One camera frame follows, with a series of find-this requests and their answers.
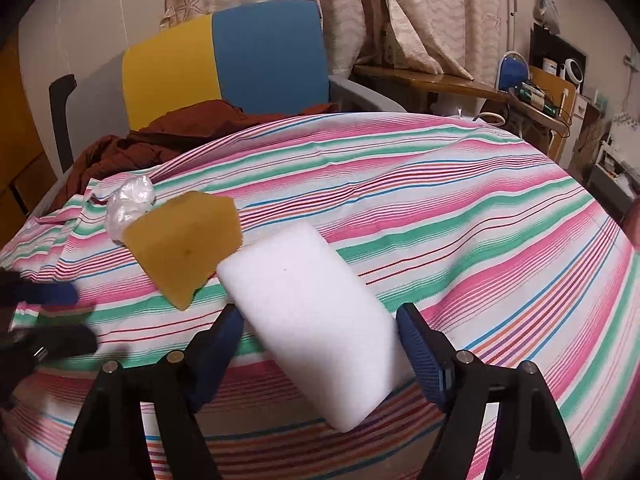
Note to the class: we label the black shelf unit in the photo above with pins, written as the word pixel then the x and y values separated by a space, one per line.
pixel 555 45

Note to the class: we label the beige patterned curtain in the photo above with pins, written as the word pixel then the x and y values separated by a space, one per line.
pixel 425 10

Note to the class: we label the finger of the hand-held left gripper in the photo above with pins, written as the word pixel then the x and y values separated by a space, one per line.
pixel 47 292
pixel 55 344

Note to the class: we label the white sponge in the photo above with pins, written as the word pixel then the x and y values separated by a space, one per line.
pixel 310 310

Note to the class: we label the yellow sponge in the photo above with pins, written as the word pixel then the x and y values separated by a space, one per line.
pixel 185 245

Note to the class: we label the white storage rack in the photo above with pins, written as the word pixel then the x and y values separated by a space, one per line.
pixel 615 160

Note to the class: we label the white round fan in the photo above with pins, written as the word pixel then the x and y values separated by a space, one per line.
pixel 575 70

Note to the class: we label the grey yellow blue chair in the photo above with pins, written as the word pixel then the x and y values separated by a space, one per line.
pixel 265 55

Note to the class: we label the wooden desk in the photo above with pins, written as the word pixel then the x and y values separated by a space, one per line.
pixel 425 80

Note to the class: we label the hanging plastic bag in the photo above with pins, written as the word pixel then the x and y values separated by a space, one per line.
pixel 547 10

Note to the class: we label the pink green striped cloth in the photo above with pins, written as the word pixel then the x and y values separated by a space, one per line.
pixel 450 235

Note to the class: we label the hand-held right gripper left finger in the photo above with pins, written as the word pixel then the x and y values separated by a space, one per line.
pixel 220 355

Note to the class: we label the black green device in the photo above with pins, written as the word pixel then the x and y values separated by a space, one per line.
pixel 532 92

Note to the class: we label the dark red cloth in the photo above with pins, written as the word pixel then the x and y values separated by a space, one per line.
pixel 190 125

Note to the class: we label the wooden cabinet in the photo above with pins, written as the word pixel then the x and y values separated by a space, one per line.
pixel 20 135

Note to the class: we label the clear plastic bag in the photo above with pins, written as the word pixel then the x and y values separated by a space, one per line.
pixel 127 205

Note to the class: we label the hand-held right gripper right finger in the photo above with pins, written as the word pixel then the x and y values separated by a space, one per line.
pixel 425 360

